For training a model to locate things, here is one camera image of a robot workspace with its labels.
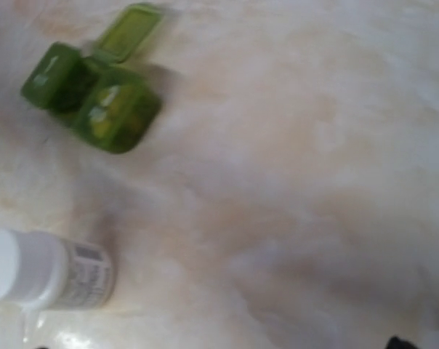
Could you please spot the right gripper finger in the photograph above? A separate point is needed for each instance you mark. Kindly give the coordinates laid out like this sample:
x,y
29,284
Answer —
x,y
398,343

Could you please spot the small white pill bottle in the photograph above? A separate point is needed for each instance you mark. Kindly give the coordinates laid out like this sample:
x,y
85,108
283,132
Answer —
x,y
41,271

